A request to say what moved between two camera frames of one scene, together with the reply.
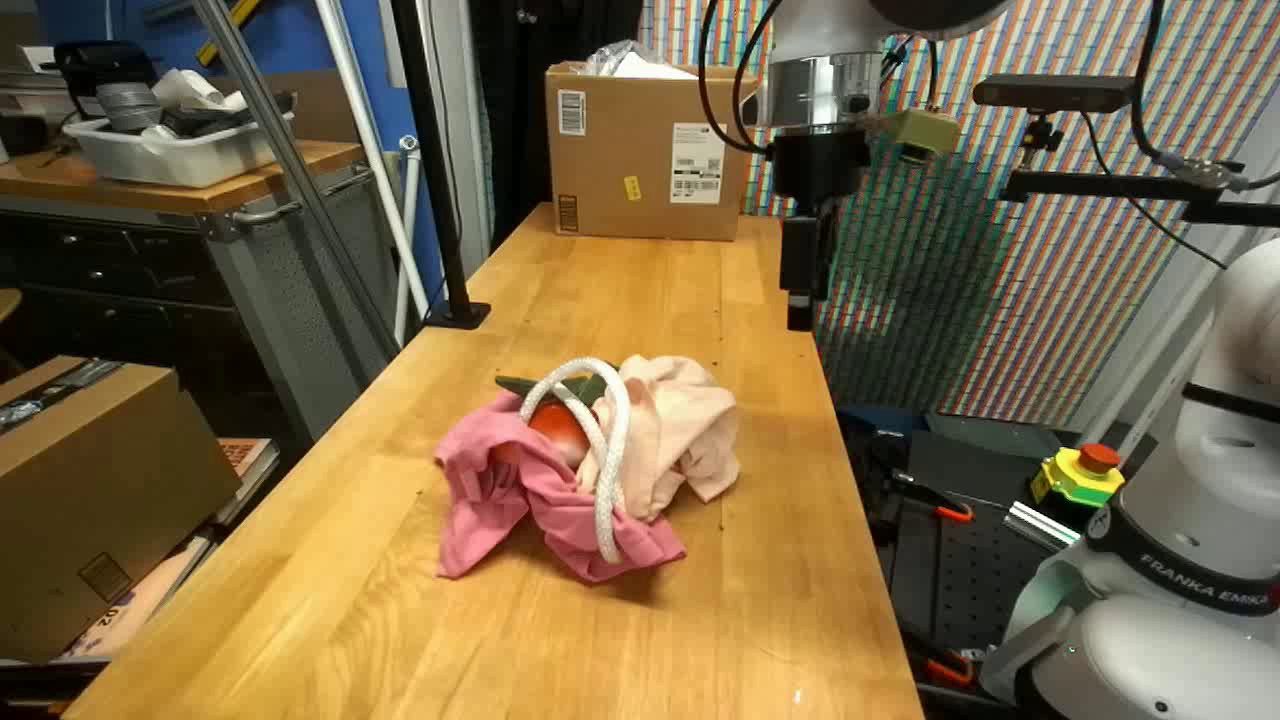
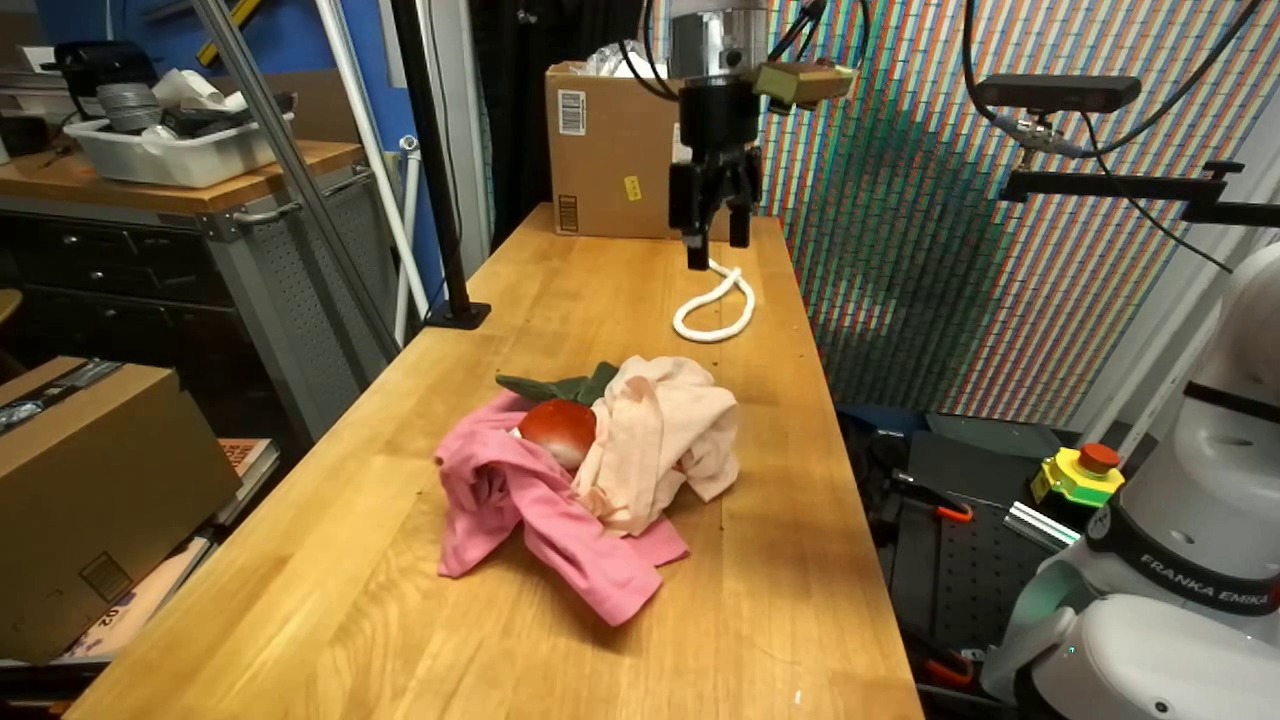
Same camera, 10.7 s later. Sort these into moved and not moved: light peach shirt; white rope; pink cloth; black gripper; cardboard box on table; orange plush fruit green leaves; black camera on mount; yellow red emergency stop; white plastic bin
Moved: pink cloth; black gripper; white rope
Not moved: cardboard box on table; orange plush fruit green leaves; light peach shirt; black camera on mount; yellow red emergency stop; white plastic bin
